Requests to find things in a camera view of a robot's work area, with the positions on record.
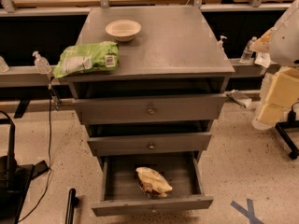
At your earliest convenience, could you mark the black bar on floor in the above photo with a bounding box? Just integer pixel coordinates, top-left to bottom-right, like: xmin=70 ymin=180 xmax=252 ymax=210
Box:
xmin=65 ymin=188 xmax=79 ymax=224

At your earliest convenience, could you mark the black stand left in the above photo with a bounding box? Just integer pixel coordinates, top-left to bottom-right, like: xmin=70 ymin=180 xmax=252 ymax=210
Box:
xmin=0 ymin=111 xmax=50 ymax=224

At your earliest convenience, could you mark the black cable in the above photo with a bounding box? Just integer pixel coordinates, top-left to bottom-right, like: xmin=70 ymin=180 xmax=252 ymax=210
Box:
xmin=17 ymin=83 xmax=54 ymax=223

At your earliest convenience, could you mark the right sanitizer pump bottle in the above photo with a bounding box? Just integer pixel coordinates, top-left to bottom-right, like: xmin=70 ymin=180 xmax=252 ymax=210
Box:
xmin=218 ymin=35 xmax=227 ymax=50

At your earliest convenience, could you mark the white paper bowl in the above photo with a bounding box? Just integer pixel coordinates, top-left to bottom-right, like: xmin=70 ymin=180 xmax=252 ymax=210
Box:
xmin=106 ymin=20 xmax=141 ymax=42

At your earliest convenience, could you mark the clear water bottle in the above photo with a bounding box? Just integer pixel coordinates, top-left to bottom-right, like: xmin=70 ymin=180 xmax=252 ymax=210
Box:
xmin=240 ymin=36 xmax=257 ymax=63

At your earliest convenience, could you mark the left sanitizer pump bottle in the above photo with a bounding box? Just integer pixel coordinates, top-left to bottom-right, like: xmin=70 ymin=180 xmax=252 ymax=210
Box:
xmin=33 ymin=51 xmax=51 ymax=75

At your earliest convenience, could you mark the grey drawer cabinet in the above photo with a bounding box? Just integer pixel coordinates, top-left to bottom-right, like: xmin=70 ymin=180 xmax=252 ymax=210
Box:
xmin=61 ymin=5 xmax=235 ymax=158

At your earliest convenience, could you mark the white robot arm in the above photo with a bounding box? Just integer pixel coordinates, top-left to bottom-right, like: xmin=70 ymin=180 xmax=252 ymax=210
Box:
xmin=251 ymin=0 xmax=299 ymax=131

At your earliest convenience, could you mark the bottom grey drawer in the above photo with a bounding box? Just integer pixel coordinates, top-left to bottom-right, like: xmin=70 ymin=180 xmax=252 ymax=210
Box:
xmin=92 ymin=152 xmax=213 ymax=217

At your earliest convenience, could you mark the folded grey cloth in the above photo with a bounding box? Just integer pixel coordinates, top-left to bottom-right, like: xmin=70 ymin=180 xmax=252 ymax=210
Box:
xmin=227 ymin=90 xmax=251 ymax=108

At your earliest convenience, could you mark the grey drawer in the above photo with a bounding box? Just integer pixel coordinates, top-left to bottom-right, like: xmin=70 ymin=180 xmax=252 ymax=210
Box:
xmin=88 ymin=133 xmax=211 ymax=157
xmin=92 ymin=152 xmax=213 ymax=217
xmin=74 ymin=94 xmax=226 ymax=125

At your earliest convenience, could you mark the brown chip bag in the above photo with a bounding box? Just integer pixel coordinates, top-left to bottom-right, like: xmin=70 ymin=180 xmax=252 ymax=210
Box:
xmin=135 ymin=167 xmax=173 ymax=198

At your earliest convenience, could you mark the clear bottle far left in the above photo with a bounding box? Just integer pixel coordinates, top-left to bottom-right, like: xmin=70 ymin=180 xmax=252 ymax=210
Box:
xmin=0 ymin=56 xmax=9 ymax=72

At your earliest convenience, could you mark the green chip bag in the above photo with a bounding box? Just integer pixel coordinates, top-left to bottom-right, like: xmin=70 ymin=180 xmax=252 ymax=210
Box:
xmin=53 ymin=41 xmax=119 ymax=78

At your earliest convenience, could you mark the top grey drawer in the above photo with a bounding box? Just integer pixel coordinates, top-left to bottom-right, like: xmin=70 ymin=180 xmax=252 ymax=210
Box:
xmin=74 ymin=94 xmax=226 ymax=125

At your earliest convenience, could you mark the middle grey drawer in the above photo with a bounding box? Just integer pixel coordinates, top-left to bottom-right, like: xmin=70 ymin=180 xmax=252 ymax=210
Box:
xmin=88 ymin=133 xmax=211 ymax=157

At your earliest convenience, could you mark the white packet on ledge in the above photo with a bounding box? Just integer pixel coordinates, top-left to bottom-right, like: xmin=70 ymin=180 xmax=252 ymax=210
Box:
xmin=254 ymin=52 xmax=271 ymax=68

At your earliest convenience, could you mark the black stand leg right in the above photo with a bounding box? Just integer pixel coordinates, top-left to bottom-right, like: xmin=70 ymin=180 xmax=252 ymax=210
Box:
xmin=275 ymin=101 xmax=299 ymax=161

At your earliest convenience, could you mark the sanitizer pump bottle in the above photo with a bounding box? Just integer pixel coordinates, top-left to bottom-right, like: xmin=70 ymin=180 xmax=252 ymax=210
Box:
xmin=33 ymin=51 xmax=51 ymax=75
xmin=218 ymin=35 xmax=227 ymax=50

